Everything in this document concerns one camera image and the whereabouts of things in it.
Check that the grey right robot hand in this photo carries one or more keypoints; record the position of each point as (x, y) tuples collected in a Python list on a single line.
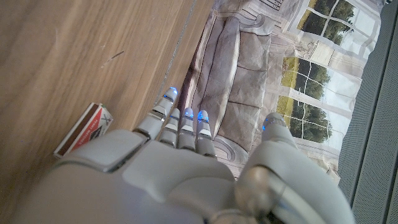
[(155, 186)]

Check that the red and white matchbox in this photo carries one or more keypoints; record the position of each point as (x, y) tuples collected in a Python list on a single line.
[(84, 130)]

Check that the printed living room backdrop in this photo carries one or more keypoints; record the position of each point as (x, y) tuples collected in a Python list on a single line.
[(248, 62)]

